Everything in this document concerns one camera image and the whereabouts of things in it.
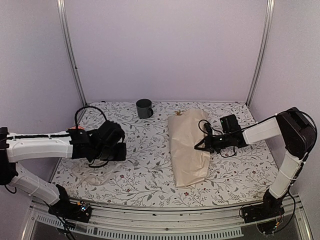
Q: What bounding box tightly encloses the left aluminium frame post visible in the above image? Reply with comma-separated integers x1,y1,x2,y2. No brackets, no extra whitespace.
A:
56,0,88,106

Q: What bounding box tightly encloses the white purple flower bunch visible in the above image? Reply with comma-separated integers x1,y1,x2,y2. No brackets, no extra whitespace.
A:
174,110,184,116

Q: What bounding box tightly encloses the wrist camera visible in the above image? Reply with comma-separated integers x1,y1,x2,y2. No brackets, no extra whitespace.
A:
95,120,125,149
219,114,241,134

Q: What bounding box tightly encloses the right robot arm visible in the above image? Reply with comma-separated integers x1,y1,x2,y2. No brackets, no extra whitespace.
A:
194,107,318,218

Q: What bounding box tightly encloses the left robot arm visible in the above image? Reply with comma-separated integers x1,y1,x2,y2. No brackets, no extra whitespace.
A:
0,127,127,217

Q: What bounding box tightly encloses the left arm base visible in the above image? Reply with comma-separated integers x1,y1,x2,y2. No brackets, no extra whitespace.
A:
48,184,92,223

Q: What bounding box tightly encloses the floral tablecloth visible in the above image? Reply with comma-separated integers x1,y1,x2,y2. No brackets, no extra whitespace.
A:
52,101,278,208

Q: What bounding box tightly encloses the right aluminium frame post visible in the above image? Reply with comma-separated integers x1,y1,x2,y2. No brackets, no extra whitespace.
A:
245,0,275,108

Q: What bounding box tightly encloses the peach wrapping paper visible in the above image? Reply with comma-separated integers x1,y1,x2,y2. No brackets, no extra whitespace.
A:
168,108,211,188

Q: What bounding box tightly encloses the red white patterned bowl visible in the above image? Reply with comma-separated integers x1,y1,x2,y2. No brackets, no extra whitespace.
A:
67,126,85,130

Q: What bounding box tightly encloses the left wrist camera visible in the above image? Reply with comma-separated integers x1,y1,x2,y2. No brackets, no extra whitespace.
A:
95,120,125,149

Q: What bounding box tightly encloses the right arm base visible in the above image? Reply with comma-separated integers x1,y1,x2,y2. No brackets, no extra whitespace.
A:
239,190,286,235

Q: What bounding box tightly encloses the aluminium frame post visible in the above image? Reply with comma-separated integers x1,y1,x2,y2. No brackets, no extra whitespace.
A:
56,0,88,106
245,0,275,108

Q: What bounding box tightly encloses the cream ribbon bow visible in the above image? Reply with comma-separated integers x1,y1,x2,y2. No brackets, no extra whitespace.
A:
71,163,121,187

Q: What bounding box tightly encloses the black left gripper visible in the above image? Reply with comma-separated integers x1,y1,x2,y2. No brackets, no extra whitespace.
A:
93,143,127,162

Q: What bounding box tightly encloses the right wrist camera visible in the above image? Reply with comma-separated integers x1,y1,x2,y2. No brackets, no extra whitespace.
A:
219,114,241,134

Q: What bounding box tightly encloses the dark grey mug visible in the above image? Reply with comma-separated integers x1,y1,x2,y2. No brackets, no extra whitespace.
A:
136,98,154,119

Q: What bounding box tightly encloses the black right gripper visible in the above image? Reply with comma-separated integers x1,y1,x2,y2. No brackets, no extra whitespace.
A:
195,133,232,154

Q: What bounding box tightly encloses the front aluminium rail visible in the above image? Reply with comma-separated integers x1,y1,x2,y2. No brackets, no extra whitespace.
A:
21,195,313,240

